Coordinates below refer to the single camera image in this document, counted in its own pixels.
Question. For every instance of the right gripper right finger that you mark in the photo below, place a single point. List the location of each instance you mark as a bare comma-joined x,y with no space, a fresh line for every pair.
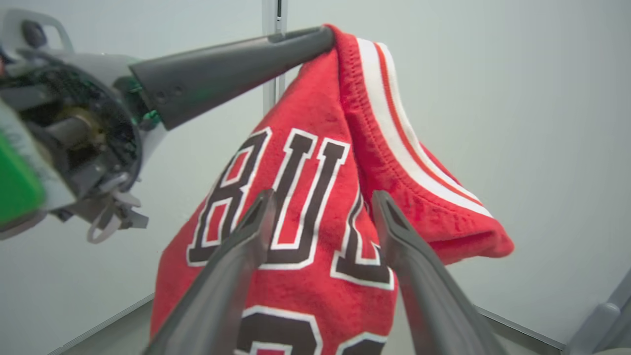
434,305

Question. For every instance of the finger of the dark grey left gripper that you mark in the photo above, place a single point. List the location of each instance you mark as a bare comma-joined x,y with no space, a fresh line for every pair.
217,74

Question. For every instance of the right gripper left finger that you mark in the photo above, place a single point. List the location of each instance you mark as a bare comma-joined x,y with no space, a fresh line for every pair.
222,286

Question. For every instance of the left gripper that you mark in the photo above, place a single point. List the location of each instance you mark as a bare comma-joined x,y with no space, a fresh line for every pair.
84,133

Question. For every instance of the red basketball jersey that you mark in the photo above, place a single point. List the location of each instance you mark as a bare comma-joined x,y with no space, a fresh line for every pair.
315,197

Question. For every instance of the vertical metal wall strip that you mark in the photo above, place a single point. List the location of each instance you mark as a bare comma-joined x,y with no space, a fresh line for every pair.
270,19

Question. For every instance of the grey frame piece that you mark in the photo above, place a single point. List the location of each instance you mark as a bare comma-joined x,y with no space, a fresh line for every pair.
604,325

